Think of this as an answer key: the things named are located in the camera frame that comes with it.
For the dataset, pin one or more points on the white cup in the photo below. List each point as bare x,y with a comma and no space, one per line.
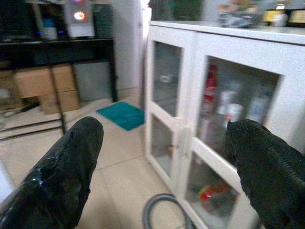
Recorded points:
234,112

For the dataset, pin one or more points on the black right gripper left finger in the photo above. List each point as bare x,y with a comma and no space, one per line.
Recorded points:
59,171

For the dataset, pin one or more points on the white glass-door cabinet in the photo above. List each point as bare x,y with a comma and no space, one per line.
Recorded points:
190,100

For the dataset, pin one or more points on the grey metal box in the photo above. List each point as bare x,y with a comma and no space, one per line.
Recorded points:
93,81

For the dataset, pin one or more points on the red packet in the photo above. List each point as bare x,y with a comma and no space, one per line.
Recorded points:
209,193

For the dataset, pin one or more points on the white and blue container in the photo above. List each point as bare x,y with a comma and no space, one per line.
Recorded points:
48,29

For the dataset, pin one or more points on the teal floor mat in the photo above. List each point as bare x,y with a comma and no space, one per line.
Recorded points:
122,115

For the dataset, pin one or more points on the red bottle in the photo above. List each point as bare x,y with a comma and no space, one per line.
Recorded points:
209,91

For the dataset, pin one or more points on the yellow labelled box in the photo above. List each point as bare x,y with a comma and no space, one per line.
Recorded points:
274,15

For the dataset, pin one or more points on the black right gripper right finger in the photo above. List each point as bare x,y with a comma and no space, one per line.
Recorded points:
267,171

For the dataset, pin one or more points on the large brown cardboard box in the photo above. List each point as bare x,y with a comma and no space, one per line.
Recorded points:
43,81

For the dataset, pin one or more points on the black shelf table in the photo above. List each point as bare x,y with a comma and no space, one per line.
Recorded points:
59,51

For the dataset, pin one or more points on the small brown cardboard box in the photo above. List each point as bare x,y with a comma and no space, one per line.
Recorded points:
60,102

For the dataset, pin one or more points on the black metal rod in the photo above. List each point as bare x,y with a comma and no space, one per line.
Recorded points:
58,100

